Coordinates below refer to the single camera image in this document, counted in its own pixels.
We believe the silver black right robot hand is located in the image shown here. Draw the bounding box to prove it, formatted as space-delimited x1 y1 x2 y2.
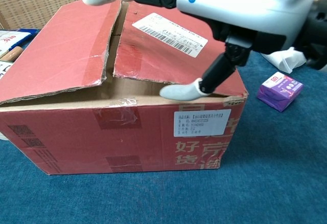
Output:
82 0 315 101

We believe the red cardboard box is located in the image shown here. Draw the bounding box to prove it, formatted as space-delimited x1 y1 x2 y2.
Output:
0 0 249 176

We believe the clear bag of white cups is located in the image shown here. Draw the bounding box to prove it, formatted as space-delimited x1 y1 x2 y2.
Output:
260 47 307 73

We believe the small purple box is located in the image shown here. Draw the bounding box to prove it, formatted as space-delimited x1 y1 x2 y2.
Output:
256 72 304 113

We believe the dark blue table cloth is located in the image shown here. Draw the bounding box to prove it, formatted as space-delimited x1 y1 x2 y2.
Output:
0 28 327 224

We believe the long white noodle package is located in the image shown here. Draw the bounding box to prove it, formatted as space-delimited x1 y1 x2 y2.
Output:
0 28 39 56

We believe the wooden rolling pin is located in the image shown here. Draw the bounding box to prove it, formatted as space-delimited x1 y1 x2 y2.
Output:
4 46 24 63

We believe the white yellow hang-tab box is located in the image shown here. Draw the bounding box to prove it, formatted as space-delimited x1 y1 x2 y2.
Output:
0 60 15 82

